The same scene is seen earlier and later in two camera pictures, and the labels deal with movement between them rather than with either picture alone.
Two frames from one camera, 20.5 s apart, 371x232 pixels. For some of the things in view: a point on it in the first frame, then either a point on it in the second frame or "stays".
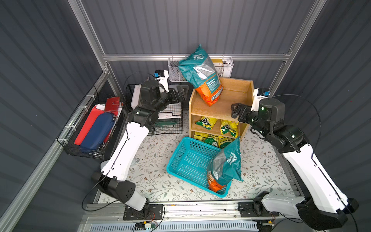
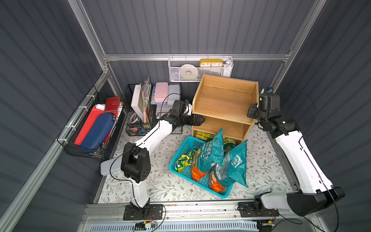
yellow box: [218, 62] stays
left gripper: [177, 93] → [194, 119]
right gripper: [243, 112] → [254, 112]
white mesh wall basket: [224, 65] stays
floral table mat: [264, 177] stays
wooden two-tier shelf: [214, 123] stays
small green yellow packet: [229, 126] → [184, 160]
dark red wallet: [112, 104] stays
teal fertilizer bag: [199, 71] → [211, 153]
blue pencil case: [99, 128] stays
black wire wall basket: [92, 131] stays
